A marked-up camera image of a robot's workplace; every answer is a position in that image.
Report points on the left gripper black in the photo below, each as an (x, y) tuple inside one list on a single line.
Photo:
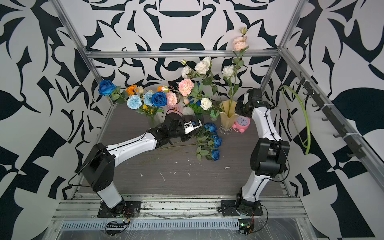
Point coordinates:
[(187, 136)]

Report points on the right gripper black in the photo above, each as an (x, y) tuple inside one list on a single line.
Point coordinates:
[(241, 109)]

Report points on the yellow ruffled glass vase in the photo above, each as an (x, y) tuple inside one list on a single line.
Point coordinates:
[(227, 116)]

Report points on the single blue rose stem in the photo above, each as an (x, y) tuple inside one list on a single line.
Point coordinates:
[(209, 129)]

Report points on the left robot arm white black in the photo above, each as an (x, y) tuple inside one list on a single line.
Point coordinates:
[(99, 166)]

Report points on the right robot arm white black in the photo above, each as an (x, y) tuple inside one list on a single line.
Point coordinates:
[(269, 156)]

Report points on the clear glass vase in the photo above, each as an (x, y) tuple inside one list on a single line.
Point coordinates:
[(155, 120)]

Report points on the pink alarm clock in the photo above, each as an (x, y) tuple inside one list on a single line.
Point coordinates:
[(241, 124)]

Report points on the white plush toy pink shirt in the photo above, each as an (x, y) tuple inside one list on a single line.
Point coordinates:
[(181, 109)]

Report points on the blue white tulip bunch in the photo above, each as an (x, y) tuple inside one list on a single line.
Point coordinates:
[(201, 109)]

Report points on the blue orange mixed bouquet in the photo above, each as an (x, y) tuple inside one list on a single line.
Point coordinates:
[(147, 103)]

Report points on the pink rose stem left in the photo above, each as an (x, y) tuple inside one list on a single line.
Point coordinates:
[(185, 88)]

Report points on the pink rose stem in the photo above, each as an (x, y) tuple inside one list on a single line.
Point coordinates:
[(185, 88), (240, 46)]

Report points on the white rose stems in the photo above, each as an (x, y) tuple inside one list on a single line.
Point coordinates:
[(201, 75)]

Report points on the pink rose stem right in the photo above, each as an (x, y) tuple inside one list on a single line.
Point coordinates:
[(240, 46)]

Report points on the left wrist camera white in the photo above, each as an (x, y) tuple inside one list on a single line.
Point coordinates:
[(191, 126)]

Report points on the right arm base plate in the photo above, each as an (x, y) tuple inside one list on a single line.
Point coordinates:
[(237, 208)]

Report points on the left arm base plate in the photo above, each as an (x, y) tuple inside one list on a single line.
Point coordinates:
[(125, 209)]

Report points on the right controller board with wires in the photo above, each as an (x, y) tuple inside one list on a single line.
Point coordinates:
[(247, 227)]

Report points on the controller board with wires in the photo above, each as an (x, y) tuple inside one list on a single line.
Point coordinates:
[(247, 227), (112, 228)]

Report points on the left controller board with wires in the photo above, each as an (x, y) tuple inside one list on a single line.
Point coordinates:
[(112, 228)]

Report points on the black hook rail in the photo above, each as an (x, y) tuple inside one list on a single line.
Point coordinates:
[(344, 130)]

